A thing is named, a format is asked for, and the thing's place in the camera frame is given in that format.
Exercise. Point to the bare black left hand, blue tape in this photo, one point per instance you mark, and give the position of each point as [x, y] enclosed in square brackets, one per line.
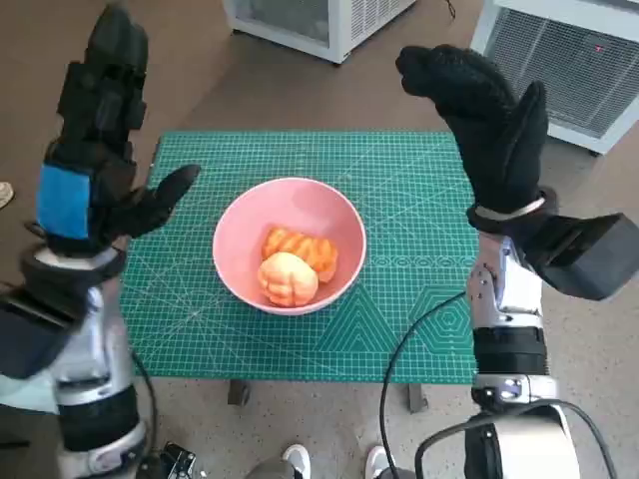
[100, 149]

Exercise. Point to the black knitted gloved right hand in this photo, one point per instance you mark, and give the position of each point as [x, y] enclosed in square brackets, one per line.
[494, 140]

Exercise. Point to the pink bowl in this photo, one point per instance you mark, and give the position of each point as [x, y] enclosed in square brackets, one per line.
[299, 204]

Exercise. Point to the long striped toy bread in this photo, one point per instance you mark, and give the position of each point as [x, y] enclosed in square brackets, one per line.
[304, 247]

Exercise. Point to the round toy bread bun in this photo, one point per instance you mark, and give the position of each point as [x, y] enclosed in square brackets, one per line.
[287, 279]

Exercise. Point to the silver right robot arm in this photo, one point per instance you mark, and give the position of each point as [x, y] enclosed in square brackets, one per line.
[509, 344]

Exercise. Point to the large white mesh cabinet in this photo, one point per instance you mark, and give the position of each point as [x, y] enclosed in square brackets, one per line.
[564, 65]

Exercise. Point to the white louvred cabinet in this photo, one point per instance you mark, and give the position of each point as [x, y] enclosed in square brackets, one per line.
[344, 25]

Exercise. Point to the green cutting mat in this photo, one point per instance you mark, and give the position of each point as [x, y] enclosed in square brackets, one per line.
[199, 339]

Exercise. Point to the dark table leg foot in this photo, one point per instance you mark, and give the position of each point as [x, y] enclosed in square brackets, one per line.
[238, 393]
[416, 399]

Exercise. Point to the black device with connectors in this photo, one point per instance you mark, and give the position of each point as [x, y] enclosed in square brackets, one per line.
[172, 461]

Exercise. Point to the white shoe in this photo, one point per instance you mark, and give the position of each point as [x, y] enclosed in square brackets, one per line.
[296, 460]
[380, 460]

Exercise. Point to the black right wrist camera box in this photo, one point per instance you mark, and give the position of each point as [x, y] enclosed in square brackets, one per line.
[584, 259]

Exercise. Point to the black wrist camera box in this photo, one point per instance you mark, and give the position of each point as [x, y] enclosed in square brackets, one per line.
[584, 259]
[30, 339]

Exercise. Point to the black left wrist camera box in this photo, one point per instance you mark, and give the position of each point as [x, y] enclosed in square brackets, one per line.
[30, 339]

